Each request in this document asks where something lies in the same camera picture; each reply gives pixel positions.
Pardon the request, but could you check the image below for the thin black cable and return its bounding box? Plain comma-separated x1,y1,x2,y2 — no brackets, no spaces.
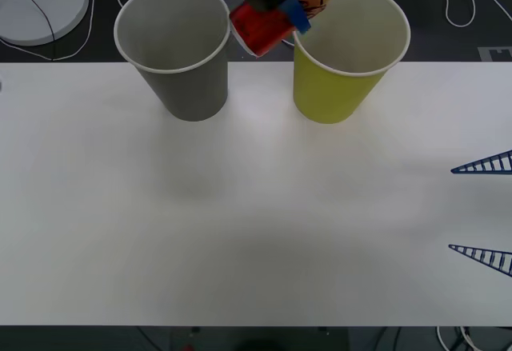
6,0,57,62

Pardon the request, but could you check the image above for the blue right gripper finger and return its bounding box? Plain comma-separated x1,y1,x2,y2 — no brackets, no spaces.
448,243,512,278
450,150,512,175

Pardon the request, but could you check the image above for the thin white cable loop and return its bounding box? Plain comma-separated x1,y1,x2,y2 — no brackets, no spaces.
0,0,96,62

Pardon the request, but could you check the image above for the grey floor marker tag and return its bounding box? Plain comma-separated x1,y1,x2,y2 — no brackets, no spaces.
477,46,512,63

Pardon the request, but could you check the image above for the orange and red drink can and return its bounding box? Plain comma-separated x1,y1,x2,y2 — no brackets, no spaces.
229,0,334,59

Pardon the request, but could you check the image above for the yellow-green plastic waste bin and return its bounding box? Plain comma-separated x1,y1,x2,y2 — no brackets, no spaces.
291,0,412,126

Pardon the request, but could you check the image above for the round white disc base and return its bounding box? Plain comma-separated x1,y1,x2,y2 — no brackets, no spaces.
0,0,91,47

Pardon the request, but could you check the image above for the grey plastic waste bin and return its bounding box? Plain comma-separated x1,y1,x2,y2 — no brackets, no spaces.
113,0,234,123

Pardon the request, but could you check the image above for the white cable under table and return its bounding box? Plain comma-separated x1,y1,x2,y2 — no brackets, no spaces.
435,325,455,351

